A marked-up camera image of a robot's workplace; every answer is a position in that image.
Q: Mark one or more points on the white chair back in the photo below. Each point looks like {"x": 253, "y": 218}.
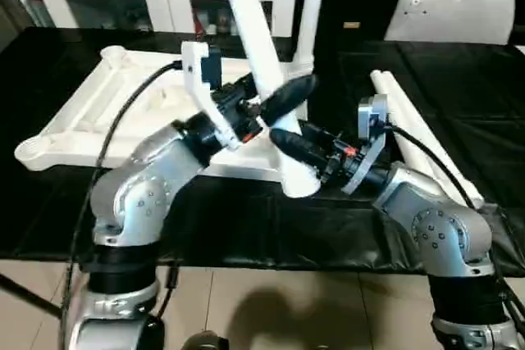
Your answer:
{"x": 451, "y": 14}

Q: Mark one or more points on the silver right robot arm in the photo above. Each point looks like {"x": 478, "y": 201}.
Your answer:
{"x": 435, "y": 219}

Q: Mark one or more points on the white plastic table top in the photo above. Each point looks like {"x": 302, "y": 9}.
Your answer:
{"x": 123, "y": 92}

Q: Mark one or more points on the black tripod leg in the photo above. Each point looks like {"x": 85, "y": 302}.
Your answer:
{"x": 28, "y": 294}

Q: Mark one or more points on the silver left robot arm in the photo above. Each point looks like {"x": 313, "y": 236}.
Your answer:
{"x": 135, "y": 194}

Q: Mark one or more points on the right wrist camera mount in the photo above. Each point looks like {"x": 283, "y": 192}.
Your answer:
{"x": 371, "y": 120}

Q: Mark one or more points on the white table leg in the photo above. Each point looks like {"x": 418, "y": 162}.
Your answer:
{"x": 418, "y": 128}
{"x": 254, "y": 38}
{"x": 379, "y": 83}
{"x": 309, "y": 10}

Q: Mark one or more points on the dark robot left foot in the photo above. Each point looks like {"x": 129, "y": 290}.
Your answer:
{"x": 205, "y": 342}

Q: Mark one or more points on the red packet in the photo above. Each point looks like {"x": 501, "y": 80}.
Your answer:
{"x": 200, "y": 22}

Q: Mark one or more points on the small gold label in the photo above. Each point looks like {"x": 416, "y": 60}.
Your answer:
{"x": 351, "y": 24}

